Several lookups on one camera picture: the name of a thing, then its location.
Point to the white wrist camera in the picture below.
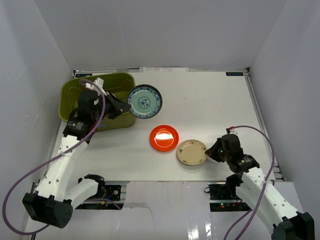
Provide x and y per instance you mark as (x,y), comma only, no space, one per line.
(231,130)
(96,85)

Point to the cream floral plate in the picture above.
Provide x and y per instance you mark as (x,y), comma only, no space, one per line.
(191,152)

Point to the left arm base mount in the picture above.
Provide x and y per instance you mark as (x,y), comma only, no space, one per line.
(110,200)

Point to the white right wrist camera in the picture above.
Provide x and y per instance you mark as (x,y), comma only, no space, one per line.
(231,130)

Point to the green blue patterned small plate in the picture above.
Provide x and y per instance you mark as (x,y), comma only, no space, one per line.
(145,101)

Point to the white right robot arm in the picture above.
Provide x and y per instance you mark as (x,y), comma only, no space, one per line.
(248,182)

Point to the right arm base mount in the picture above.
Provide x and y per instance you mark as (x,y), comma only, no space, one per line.
(221,199)

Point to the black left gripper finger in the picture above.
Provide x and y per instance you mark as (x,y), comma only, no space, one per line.
(116,103)
(117,112)

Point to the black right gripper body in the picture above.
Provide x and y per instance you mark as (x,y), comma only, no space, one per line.
(227,156)

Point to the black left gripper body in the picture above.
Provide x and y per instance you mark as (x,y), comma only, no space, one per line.
(116,106)

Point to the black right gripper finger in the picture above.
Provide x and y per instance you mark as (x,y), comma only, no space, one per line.
(213,152)
(218,144)

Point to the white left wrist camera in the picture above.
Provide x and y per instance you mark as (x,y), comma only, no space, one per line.
(96,85)

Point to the white paper sheets at back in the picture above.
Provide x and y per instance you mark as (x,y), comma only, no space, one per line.
(163,69)

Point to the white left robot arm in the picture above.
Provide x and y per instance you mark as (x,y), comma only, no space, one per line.
(52,203)

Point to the orange glossy plate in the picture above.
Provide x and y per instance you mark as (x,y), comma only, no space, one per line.
(164,138)

